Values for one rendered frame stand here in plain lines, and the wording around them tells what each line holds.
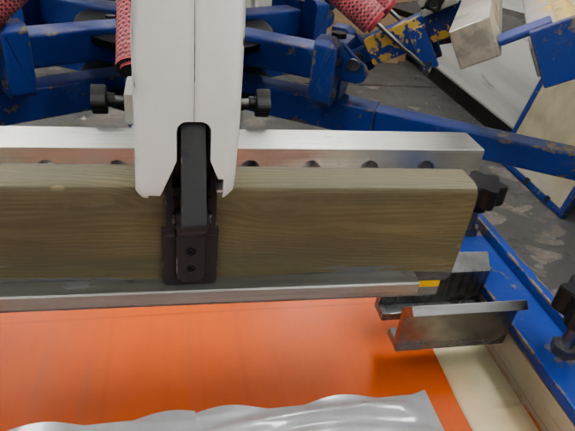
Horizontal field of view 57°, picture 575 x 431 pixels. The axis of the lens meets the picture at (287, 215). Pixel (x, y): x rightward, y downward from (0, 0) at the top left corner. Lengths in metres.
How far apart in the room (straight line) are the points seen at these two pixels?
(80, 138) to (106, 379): 0.25
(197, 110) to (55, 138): 0.36
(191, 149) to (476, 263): 0.31
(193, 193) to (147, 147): 0.03
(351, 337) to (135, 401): 0.19
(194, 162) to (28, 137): 0.36
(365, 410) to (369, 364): 0.05
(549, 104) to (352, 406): 2.80
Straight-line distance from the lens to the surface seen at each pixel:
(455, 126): 1.04
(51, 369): 0.46
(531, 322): 0.49
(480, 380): 0.48
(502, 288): 0.51
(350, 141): 0.61
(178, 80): 0.24
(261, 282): 0.34
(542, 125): 3.13
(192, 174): 0.25
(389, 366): 0.47
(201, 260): 0.31
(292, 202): 0.31
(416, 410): 0.44
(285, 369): 0.45
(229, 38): 0.24
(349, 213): 0.33
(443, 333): 0.45
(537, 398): 0.47
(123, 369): 0.45
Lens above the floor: 1.29
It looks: 33 degrees down
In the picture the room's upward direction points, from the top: 7 degrees clockwise
